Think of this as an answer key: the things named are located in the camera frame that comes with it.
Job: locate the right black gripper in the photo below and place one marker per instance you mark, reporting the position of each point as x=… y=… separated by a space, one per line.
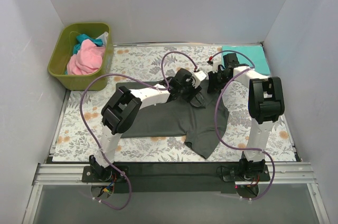
x=214 y=82

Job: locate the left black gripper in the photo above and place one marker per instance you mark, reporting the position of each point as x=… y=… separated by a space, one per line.
x=194 y=94

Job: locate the dark grey t shirt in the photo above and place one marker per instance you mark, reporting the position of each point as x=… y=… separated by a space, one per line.
x=179 y=118

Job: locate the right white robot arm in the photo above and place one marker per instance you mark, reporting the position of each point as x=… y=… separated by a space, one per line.
x=265 y=106

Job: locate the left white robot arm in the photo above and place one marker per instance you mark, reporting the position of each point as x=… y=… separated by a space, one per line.
x=120 y=111

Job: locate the folded teal t shirt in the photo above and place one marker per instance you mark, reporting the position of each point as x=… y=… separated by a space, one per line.
x=256 y=55

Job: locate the white plastic bag in bin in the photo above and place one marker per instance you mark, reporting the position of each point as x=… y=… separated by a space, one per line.
x=103 y=38

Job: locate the teal cloth in bin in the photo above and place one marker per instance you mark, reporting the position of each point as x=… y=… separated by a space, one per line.
x=82 y=37

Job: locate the pink t shirt in bin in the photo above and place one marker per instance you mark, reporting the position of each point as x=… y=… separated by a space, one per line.
x=88 y=59

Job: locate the floral patterned table mat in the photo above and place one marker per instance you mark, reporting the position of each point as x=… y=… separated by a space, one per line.
x=81 y=123

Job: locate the green plastic laundry bin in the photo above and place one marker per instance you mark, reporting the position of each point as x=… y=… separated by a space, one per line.
x=63 y=51

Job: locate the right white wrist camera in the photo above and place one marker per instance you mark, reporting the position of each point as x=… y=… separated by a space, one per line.
x=216 y=64

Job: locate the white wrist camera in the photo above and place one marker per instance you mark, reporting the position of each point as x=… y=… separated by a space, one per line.
x=198 y=77
x=216 y=64

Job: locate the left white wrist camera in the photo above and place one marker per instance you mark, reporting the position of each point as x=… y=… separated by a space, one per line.
x=198 y=77

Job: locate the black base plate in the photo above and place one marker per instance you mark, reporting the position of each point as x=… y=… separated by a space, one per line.
x=174 y=176

